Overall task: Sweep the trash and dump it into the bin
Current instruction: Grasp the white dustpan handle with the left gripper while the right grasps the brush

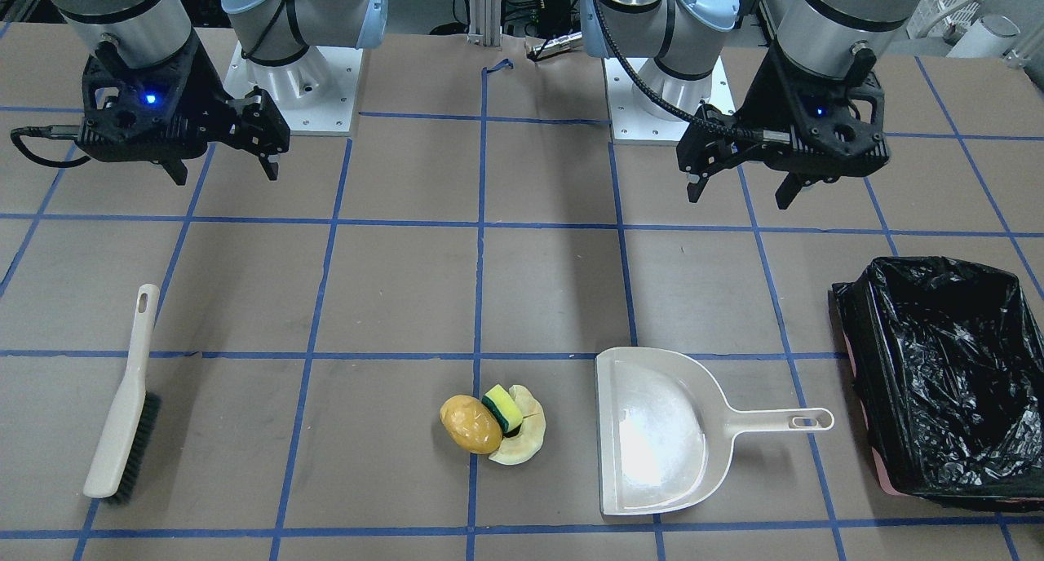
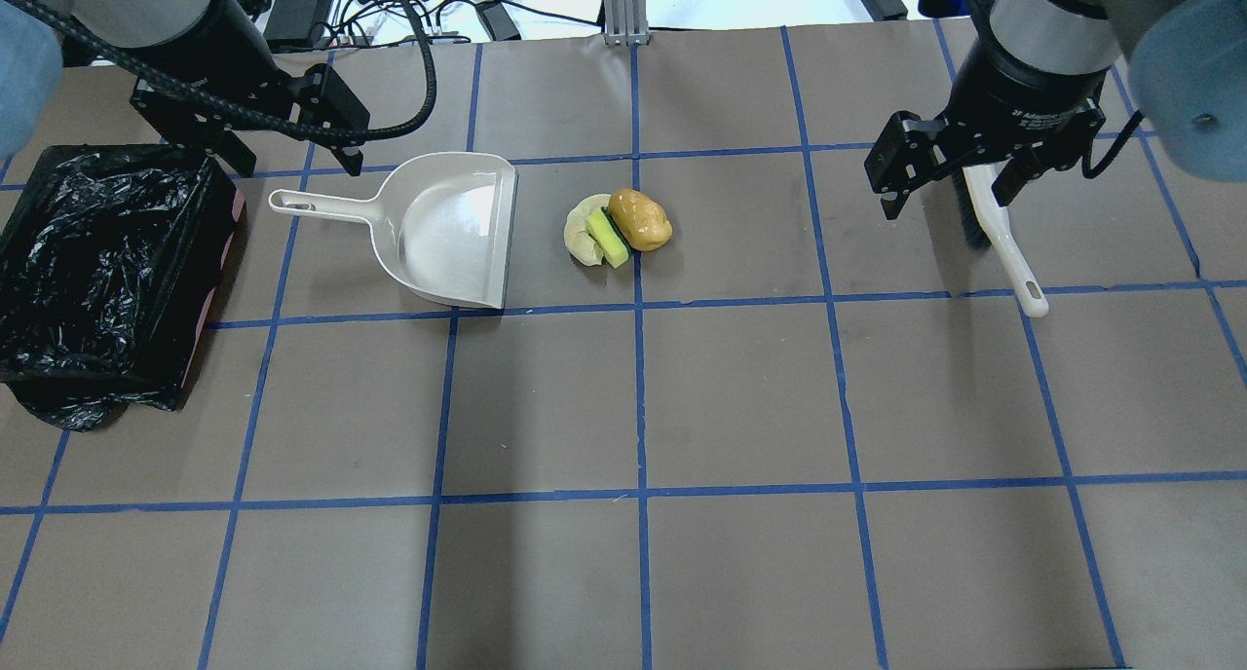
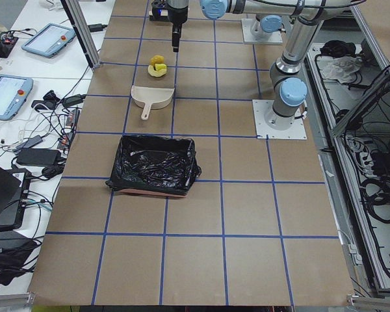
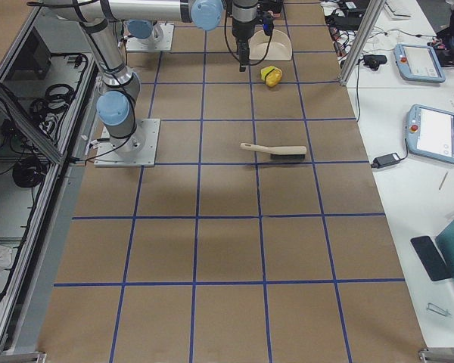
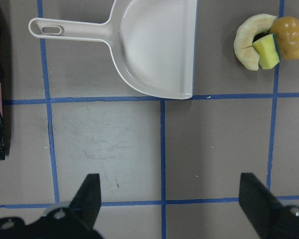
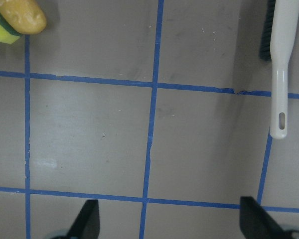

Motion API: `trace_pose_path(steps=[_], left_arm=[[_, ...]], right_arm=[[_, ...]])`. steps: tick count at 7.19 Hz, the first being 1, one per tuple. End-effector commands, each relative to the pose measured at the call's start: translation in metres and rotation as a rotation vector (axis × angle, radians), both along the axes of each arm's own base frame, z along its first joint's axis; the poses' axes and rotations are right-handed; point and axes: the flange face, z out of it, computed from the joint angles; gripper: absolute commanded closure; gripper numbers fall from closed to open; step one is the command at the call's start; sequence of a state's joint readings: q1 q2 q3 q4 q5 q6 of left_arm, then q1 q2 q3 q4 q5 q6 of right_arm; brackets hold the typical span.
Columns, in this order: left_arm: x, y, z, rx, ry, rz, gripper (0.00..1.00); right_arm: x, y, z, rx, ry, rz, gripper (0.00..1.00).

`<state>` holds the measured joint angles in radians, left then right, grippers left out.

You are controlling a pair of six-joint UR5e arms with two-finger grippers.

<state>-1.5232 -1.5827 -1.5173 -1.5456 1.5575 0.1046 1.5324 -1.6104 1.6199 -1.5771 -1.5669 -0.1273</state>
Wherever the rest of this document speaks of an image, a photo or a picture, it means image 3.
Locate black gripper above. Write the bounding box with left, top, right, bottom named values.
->
left=166, top=0, right=189, bottom=53

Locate yellow sponge trash piece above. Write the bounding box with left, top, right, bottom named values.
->
left=148, top=63, right=168, bottom=78

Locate beige plastic dustpan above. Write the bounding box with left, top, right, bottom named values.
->
left=131, top=85, right=175, bottom=120

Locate yellow trash ball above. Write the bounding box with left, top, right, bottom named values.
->
left=150, top=55, right=164, bottom=66

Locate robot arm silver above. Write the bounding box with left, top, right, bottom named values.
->
left=200, top=1, right=359, bottom=102
left=165, top=1, right=281, bottom=53

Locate black bag lined bin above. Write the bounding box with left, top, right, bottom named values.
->
left=105, top=135, right=202, bottom=198

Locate upper blue teach pendant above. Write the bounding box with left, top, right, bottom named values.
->
left=21, top=23, right=76, bottom=58

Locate blue teach pendant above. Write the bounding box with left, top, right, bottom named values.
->
left=0, top=74, right=33, bottom=121
left=21, top=23, right=76, bottom=58

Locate white crumpled cloth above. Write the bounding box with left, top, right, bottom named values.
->
left=321, top=57, right=363, bottom=84

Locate lower blue teach pendant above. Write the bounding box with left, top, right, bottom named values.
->
left=0, top=74, right=33, bottom=121

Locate black power adapter brick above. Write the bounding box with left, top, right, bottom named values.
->
left=16, top=148, right=60, bottom=166

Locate white power strip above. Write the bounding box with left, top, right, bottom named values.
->
left=346, top=136, right=374, bottom=176

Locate black laptop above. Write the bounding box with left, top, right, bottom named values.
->
left=0, top=167, right=31, bottom=232

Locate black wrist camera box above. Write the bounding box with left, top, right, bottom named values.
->
left=149, top=0, right=168, bottom=16

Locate aluminium frame post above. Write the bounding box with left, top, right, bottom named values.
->
left=60, top=0, right=101, bottom=70

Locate black coiled cable bundle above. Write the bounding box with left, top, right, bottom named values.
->
left=359, top=177, right=390, bottom=225

